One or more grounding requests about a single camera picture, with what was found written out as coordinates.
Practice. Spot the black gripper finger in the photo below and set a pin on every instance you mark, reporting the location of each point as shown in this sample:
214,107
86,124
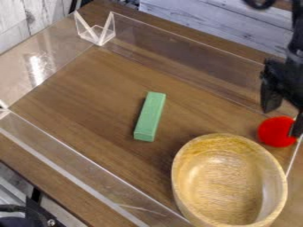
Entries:
270,98
297,127

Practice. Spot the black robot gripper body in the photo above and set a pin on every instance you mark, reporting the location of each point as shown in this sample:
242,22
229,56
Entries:
285,76

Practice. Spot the red fuzzy ball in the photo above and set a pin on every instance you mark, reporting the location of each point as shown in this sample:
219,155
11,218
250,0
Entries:
273,131

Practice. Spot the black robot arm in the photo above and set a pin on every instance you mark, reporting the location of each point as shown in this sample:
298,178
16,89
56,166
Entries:
297,38

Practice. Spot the oval wooden bowl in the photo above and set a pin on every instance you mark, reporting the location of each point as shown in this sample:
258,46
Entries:
229,183

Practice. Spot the green rectangular block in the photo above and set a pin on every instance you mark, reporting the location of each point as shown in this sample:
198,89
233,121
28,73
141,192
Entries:
150,117

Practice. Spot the clear acrylic table barrier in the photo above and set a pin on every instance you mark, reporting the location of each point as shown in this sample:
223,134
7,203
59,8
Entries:
74,97

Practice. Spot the clear acrylic corner bracket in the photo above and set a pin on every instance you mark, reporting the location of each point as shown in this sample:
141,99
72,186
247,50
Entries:
96,34

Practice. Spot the black clamp with cable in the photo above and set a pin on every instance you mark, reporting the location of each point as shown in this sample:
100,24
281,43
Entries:
23,212

